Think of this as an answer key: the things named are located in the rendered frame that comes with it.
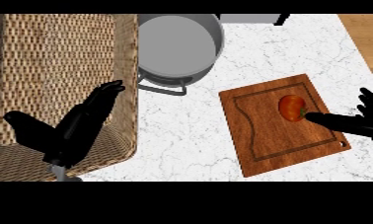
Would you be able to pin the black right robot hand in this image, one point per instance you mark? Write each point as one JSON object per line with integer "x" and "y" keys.
{"x": 347, "y": 124}

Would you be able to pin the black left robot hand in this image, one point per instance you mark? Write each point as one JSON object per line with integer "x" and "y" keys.
{"x": 72, "y": 132}

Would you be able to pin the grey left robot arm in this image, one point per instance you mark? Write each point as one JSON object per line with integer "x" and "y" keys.
{"x": 62, "y": 173}

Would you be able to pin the red tomato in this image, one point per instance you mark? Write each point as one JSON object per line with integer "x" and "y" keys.
{"x": 291, "y": 107}

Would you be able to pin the brown wooden cutting board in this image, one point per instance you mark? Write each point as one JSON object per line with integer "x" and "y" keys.
{"x": 279, "y": 126}

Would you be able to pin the grey metal pot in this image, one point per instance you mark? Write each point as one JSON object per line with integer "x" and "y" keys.
{"x": 177, "y": 48}

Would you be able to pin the large wicker basket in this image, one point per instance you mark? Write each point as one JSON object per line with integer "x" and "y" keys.
{"x": 58, "y": 80}

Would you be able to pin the grey appliance with black edge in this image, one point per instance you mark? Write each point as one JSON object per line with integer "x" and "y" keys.
{"x": 252, "y": 18}

